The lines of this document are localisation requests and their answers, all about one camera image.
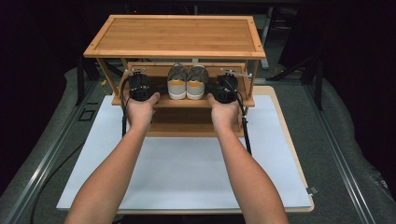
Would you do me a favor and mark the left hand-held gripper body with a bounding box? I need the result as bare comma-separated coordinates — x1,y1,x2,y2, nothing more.
124,67,154,102

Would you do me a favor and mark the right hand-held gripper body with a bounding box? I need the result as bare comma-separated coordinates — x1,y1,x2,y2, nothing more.
212,67,253,105

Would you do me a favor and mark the white grey sneaker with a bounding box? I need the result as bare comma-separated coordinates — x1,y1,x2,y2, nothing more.
186,64,210,101
166,63,189,101

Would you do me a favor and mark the wooden shoe rack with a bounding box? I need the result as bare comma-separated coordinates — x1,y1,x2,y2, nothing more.
83,14,267,138

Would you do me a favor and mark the person's right hand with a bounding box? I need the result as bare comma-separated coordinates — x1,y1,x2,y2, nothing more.
206,92,242,133

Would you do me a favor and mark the person's left hand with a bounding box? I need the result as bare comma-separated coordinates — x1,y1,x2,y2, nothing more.
124,91,162,130

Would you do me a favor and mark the black stand leg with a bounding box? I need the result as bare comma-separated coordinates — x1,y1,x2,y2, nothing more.
76,57,101,106
312,55,325,111

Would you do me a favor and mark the white metal stand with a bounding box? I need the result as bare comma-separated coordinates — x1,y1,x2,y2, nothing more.
261,15,273,70

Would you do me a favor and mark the white table sheet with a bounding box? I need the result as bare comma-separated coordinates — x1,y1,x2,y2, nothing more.
56,93,313,210

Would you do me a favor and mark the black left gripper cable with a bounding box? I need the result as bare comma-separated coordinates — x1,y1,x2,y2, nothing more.
120,76,132,138

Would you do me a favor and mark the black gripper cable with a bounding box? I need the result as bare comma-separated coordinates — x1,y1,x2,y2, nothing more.
120,76,132,138
235,91,252,156

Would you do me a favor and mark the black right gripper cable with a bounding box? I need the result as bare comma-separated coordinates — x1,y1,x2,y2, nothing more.
235,91,252,156

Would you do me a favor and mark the grey metal rail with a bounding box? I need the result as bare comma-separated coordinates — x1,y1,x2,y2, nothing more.
0,80,97,224
303,83,377,224

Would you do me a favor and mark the black floor cable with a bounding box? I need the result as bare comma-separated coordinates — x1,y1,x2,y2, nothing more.
29,141,87,224

